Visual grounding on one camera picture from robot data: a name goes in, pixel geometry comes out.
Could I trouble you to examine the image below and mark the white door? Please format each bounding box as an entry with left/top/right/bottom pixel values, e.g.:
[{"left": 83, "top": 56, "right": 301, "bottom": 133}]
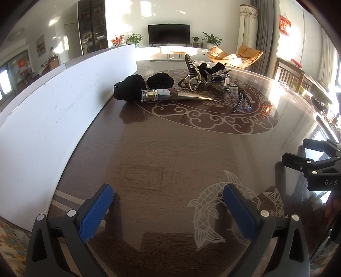
[{"left": 65, "top": 23, "right": 78, "bottom": 63}]

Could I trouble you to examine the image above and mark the silver horn-shaped bottle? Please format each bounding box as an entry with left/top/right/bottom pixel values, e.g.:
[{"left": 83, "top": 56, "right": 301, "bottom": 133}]
[{"left": 140, "top": 88, "right": 219, "bottom": 103}]

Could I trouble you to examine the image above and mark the printed cloth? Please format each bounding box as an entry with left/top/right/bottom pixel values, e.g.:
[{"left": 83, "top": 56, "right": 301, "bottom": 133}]
[{"left": 0, "top": 217, "right": 32, "bottom": 277}]

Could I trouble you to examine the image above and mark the red wall hanging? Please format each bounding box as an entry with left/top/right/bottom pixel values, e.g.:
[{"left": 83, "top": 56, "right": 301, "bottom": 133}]
[{"left": 279, "top": 14, "right": 291, "bottom": 36}]

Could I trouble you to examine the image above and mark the black rhinestone hair accessory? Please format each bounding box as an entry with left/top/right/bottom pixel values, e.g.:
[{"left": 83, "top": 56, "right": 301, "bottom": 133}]
[{"left": 114, "top": 75, "right": 147, "bottom": 102}]

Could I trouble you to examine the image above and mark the orange lounge chair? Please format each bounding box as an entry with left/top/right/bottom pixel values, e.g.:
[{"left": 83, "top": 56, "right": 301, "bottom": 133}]
[
  {"left": 230, "top": 44, "right": 264, "bottom": 68},
  {"left": 206, "top": 46, "right": 236, "bottom": 64}
]

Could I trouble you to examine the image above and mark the black fabric hair accessory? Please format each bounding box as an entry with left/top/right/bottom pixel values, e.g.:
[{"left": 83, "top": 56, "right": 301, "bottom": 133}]
[{"left": 146, "top": 72, "right": 175, "bottom": 89}]

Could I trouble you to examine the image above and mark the grey curtain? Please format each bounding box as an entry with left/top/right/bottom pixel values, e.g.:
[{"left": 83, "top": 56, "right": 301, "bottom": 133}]
[{"left": 250, "top": 0, "right": 279, "bottom": 78}]

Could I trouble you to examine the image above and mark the person's right hand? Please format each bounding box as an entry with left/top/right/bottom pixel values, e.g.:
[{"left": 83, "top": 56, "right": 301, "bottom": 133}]
[{"left": 324, "top": 197, "right": 341, "bottom": 227}]

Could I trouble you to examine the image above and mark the brown rhinestone hair clip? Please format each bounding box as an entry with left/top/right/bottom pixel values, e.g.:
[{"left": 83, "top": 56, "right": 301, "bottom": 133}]
[{"left": 178, "top": 54, "right": 207, "bottom": 91}]

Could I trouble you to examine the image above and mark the stool with hairpin legs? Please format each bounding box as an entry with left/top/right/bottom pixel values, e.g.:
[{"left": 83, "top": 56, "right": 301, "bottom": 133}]
[{"left": 161, "top": 50, "right": 187, "bottom": 60}]

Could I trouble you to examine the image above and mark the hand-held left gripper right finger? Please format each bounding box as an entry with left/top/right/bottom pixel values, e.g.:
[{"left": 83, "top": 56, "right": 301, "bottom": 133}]
[{"left": 222, "top": 183, "right": 311, "bottom": 277}]

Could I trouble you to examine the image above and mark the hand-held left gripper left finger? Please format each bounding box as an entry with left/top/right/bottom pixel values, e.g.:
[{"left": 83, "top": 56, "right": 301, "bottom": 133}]
[{"left": 25, "top": 183, "right": 115, "bottom": 277}]

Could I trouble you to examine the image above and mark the dark glass cabinet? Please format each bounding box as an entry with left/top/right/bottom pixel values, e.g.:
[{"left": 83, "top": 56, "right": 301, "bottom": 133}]
[{"left": 77, "top": 0, "right": 108, "bottom": 56}]

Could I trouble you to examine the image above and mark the red flower plant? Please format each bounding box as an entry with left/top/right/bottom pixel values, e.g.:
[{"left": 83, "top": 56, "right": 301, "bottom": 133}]
[{"left": 110, "top": 35, "right": 126, "bottom": 47}]

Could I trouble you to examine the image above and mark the wooden side cabinet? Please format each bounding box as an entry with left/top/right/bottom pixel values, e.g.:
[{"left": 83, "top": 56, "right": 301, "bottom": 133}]
[{"left": 40, "top": 57, "right": 59, "bottom": 76}]

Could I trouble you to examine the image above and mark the framed wall painting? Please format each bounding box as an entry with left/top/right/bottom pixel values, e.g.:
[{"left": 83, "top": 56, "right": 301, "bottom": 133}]
[{"left": 36, "top": 34, "right": 46, "bottom": 57}]

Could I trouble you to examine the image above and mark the black television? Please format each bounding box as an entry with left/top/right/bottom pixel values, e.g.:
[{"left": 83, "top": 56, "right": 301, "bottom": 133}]
[{"left": 148, "top": 23, "right": 191, "bottom": 45}]

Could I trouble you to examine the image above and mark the white television console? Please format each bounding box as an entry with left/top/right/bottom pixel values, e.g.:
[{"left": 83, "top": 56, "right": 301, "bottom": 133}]
[{"left": 134, "top": 44, "right": 214, "bottom": 60}]

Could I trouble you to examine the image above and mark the green potted plant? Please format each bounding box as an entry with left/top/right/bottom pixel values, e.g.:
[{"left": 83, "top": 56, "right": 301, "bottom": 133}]
[{"left": 125, "top": 33, "right": 144, "bottom": 48}]

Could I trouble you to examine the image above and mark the wooden chair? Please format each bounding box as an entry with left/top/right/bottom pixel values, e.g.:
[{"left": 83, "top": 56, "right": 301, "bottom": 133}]
[{"left": 274, "top": 57, "right": 307, "bottom": 88}]

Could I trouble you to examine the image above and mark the white standing air conditioner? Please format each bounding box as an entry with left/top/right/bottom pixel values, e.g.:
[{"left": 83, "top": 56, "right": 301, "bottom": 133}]
[{"left": 240, "top": 4, "right": 259, "bottom": 54}]

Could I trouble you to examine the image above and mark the white board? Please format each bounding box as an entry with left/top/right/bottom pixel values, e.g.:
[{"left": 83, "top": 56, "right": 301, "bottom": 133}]
[{"left": 0, "top": 44, "right": 137, "bottom": 217}]

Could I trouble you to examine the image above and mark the large leafy potted plant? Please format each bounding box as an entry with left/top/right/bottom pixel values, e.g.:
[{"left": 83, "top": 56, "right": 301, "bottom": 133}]
[{"left": 201, "top": 32, "right": 223, "bottom": 48}]

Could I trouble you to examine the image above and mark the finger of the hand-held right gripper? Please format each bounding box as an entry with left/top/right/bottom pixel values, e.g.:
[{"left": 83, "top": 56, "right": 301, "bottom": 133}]
[
  {"left": 303, "top": 138, "right": 341, "bottom": 157},
  {"left": 282, "top": 153, "right": 317, "bottom": 173}
]

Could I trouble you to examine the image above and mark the brown patterned desktop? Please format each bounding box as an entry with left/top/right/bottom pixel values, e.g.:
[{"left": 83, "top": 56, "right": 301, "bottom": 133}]
[{"left": 48, "top": 60, "right": 341, "bottom": 277}]

